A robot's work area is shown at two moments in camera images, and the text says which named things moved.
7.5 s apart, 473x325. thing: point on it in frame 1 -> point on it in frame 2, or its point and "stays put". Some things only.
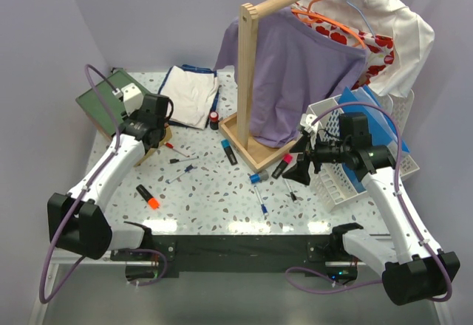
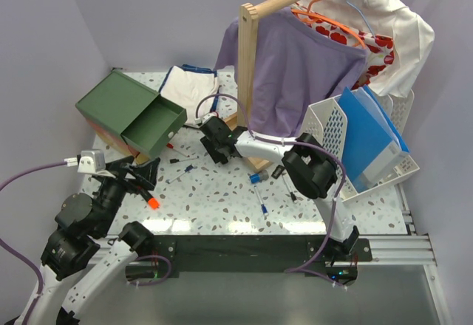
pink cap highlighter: x=287 y=159 stays put
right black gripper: x=299 y=172 -> x=216 y=157
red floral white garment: x=378 y=49 stays put
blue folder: x=362 y=101 stays put
